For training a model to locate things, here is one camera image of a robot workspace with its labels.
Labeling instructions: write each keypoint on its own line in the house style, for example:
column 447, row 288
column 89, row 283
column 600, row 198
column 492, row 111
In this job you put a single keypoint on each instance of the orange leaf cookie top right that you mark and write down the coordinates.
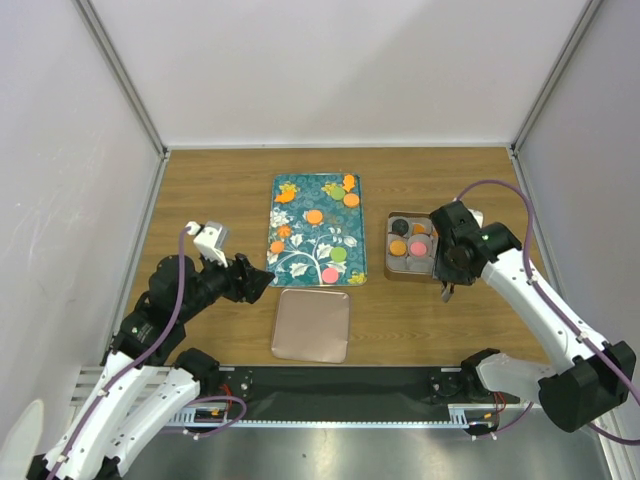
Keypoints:
column 349, row 183

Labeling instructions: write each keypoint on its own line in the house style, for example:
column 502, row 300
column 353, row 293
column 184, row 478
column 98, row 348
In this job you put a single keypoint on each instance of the teal floral serving tray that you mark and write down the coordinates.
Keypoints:
column 307, row 249

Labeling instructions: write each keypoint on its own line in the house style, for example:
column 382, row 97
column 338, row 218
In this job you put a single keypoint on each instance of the pink round cookie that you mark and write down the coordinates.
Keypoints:
column 418, row 248
column 330, row 275

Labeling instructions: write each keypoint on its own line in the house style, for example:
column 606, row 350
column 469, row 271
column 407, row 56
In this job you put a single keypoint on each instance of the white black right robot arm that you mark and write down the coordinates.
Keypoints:
column 587, row 376

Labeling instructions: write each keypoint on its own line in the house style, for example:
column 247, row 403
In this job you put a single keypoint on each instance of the rose gold cookie tin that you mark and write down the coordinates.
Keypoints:
column 408, row 268

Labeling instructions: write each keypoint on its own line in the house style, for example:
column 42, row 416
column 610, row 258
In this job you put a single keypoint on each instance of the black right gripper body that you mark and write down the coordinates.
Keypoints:
column 445, row 267

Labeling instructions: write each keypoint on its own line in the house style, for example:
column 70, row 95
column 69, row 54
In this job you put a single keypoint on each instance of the black round cookie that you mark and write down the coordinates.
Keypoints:
column 400, row 227

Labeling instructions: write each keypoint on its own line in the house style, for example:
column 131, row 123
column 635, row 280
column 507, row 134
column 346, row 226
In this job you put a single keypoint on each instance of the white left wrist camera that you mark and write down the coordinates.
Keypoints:
column 209, row 240

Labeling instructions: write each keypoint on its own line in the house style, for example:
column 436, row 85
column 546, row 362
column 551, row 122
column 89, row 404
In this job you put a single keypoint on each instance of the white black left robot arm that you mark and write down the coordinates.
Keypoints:
column 140, row 350

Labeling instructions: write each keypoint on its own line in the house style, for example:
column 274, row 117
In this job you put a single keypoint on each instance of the aluminium cable rail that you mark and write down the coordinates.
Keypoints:
column 199, row 417

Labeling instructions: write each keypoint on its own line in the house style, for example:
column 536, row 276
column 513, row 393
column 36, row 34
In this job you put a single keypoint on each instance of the rose gold tin lid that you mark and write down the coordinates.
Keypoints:
column 312, row 325

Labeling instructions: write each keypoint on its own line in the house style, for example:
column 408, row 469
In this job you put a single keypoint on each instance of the green round cookie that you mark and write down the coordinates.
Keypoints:
column 338, row 193
column 338, row 254

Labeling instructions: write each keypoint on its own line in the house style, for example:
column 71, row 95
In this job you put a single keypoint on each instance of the metal slotted tongs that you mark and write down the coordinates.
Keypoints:
column 447, row 292

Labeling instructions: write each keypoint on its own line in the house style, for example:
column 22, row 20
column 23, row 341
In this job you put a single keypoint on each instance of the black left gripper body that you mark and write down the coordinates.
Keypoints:
column 221, row 281

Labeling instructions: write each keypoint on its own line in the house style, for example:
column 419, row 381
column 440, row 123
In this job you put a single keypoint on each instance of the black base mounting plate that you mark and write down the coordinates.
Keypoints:
column 353, row 393

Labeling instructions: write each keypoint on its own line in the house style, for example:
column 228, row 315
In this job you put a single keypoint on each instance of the orange pumpkin cookie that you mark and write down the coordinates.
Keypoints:
column 284, row 231

